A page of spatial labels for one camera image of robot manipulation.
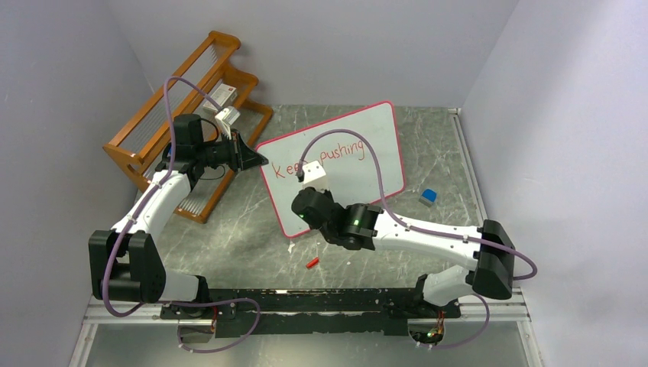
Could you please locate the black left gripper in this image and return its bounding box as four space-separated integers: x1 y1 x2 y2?
196 129 268 173

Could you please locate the pink-framed whiteboard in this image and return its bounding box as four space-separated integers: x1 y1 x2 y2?
256 101 406 238

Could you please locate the red marker cap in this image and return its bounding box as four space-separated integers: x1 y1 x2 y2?
306 257 319 269

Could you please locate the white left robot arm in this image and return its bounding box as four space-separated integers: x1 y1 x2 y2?
89 107 268 318

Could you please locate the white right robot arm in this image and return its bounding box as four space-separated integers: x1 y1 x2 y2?
291 187 514 317

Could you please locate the white red box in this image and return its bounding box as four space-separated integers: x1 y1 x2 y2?
202 83 238 114

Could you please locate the orange wooden rack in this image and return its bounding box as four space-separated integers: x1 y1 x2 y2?
102 31 274 224

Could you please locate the blue eraser block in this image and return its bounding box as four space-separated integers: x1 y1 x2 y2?
419 189 437 206

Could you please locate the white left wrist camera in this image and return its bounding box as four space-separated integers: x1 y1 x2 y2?
215 106 240 129

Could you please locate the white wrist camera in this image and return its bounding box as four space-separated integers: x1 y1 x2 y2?
300 161 329 193
215 106 240 129

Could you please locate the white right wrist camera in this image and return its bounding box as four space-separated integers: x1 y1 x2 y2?
300 161 329 193

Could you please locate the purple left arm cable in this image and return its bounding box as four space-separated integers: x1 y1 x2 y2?
101 76 224 319

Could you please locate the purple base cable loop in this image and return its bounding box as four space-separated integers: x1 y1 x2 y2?
177 297 261 355

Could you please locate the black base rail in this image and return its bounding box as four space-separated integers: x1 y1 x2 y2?
160 287 461 338

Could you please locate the aluminium frame rail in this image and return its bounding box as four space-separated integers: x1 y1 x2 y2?
448 108 545 366

